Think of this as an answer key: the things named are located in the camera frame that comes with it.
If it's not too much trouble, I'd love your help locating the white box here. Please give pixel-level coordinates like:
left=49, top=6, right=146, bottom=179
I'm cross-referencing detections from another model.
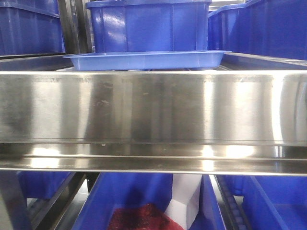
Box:
left=165, top=174, right=202, bottom=230

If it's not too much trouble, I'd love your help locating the blue plastic tray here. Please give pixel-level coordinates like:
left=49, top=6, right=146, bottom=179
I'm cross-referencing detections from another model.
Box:
left=64, top=50, right=226, bottom=71

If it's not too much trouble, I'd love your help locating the blue bin upper left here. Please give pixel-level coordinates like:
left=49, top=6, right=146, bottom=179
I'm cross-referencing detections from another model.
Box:
left=0, top=0, right=65, bottom=56

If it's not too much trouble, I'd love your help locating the blue bin upper centre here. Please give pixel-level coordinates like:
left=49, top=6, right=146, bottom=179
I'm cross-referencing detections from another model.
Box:
left=86, top=0, right=211, bottom=52

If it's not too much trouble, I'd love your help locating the blue bin lower centre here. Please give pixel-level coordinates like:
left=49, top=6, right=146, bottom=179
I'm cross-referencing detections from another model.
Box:
left=72, top=172, right=225, bottom=230

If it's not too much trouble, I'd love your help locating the stainless steel shelf rail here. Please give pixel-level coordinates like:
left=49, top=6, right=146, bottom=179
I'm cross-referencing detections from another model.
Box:
left=0, top=70, right=307, bottom=175

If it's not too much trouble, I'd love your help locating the blue bin upper right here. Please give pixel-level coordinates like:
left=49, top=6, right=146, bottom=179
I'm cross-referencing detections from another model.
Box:
left=208, top=0, right=307, bottom=60

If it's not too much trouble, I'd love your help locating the blue bin lower right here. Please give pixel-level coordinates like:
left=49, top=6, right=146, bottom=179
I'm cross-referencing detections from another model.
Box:
left=218, top=175, right=307, bottom=230

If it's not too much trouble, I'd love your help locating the blue bin lower left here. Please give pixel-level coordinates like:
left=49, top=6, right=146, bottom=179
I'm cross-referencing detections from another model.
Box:
left=17, top=171, right=70, bottom=199

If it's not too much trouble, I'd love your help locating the dark red cloth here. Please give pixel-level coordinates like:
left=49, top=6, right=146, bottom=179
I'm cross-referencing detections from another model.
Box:
left=107, top=204, right=183, bottom=230

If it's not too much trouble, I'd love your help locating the blue bin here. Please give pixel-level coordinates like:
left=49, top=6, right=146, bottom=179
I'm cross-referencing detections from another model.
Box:
left=218, top=175, right=307, bottom=230
left=208, top=0, right=307, bottom=60
left=72, top=172, right=225, bottom=230
left=86, top=0, right=211, bottom=52
left=0, top=0, right=65, bottom=56
left=17, top=171, right=70, bottom=199

